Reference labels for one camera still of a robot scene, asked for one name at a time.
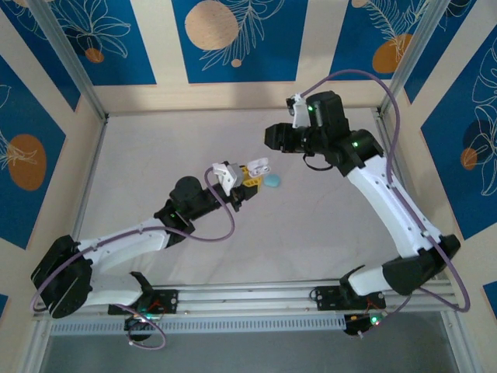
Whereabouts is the grey slotted cable duct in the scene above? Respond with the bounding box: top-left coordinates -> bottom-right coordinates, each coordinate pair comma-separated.
49,315 -> 347,336

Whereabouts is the aluminium right side rail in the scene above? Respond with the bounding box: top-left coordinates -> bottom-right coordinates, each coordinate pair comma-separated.
372,107 -> 477,373

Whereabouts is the right controller board with LED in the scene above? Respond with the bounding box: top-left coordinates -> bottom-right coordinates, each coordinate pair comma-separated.
342,310 -> 386,338

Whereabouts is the aluminium frame post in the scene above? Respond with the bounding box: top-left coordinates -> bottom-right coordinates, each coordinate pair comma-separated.
377,0 -> 454,117
27,0 -> 109,122

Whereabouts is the left controller board with LED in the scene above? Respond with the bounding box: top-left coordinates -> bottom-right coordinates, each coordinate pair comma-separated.
123,314 -> 155,343

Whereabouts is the aluminium left frame post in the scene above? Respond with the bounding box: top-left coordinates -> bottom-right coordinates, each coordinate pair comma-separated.
27,0 -> 109,122

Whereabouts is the aluminium left side rail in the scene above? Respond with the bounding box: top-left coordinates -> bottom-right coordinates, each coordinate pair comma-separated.
21,114 -> 109,373

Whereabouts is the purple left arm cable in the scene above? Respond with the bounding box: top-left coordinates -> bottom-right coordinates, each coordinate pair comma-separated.
30,166 -> 236,350

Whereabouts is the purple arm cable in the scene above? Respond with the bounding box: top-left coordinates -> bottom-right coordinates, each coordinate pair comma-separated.
301,69 -> 471,323
30,166 -> 236,350

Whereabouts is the controller board with led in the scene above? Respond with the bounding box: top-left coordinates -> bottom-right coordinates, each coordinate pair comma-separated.
342,310 -> 386,338
123,314 -> 155,343

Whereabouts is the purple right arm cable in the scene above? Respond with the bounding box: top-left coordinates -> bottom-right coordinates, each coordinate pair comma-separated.
301,69 -> 471,323

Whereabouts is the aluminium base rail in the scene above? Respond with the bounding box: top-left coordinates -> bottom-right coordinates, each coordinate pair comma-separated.
33,280 -> 461,322

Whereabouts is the white earbud charging case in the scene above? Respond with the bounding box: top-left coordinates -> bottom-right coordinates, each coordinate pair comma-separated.
247,155 -> 273,176

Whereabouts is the aluminium right frame post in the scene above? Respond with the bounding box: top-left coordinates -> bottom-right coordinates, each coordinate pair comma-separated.
377,0 -> 454,117

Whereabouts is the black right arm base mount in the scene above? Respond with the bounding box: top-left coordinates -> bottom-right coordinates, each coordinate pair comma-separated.
310,285 -> 388,312

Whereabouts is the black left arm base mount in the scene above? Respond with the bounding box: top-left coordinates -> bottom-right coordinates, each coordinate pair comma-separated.
107,288 -> 180,316

